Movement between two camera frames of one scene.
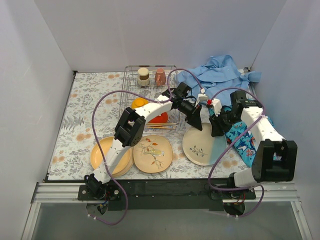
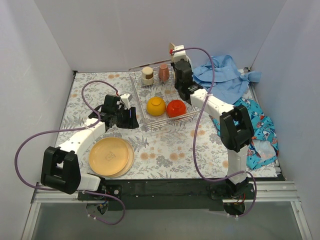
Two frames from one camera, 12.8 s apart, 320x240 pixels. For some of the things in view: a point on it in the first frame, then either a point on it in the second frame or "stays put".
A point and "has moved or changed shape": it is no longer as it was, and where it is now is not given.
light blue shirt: [218, 78] stays put
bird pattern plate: [153, 154] to [171, 46]
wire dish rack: [141, 83] has moved or changed shape
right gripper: [216, 121] to [180, 78]
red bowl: [161, 119] has moved or changed shape
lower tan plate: [128, 167] stays put
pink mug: [160, 77] has moved or changed shape
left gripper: [195, 114] to [130, 117]
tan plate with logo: [97, 157] stays put
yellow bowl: [139, 102] has moved or changed shape
